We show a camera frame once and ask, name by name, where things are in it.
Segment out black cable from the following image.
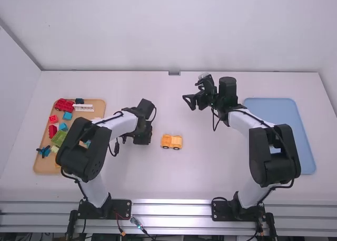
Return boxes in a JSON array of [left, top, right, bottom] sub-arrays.
[[107, 135, 125, 157], [210, 106, 225, 133]]

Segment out blue and black toy piece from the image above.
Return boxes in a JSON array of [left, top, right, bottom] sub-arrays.
[[36, 145, 52, 158]]

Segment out clear green toy brick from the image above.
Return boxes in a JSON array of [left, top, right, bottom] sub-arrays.
[[51, 129, 68, 146]]

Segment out tan tray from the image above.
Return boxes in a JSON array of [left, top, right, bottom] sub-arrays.
[[33, 98, 106, 175]]

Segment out silver rails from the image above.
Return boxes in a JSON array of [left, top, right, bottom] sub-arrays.
[[0, 198, 337, 237]]

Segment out white toy ladder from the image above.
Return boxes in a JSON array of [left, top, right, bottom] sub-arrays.
[[72, 103, 95, 113]]

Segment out blue mat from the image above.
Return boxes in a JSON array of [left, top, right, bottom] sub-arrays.
[[243, 97, 317, 175]]

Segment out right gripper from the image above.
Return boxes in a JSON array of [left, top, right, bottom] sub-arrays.
[[182, 74, 219, 111]]

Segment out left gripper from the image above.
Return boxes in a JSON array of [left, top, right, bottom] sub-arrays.
[[132, 124, 154, 146]]

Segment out red wheeled toy brick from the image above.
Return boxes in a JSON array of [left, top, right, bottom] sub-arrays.
[[54, 98, 76, 113]]

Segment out yellow toy car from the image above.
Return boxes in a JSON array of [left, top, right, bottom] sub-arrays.
[[160, 134, 183, 150]]

